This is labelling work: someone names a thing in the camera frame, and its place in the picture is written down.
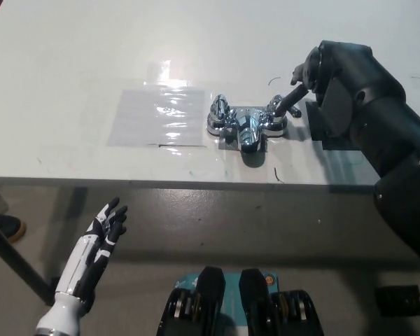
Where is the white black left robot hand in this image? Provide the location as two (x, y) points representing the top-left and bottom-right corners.
(54, 196), (129, 302)

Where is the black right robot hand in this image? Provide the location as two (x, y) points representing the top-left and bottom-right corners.
(273, 40), (406, 138)

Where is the chrome two-handle faucet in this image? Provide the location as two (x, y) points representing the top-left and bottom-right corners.
(205, 93), (304, 155)

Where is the black tape patch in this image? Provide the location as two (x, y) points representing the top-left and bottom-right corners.
(304, 99), (363, 151)

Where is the dark diagonal table leg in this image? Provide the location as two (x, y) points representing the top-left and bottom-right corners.
(0, 213), (55, 305)

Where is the black shoe tan sole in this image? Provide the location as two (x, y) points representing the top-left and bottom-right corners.
(0, 213), (27, 244)

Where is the grey laminated sheet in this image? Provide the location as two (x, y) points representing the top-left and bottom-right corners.
(106, 89), (207, 147)

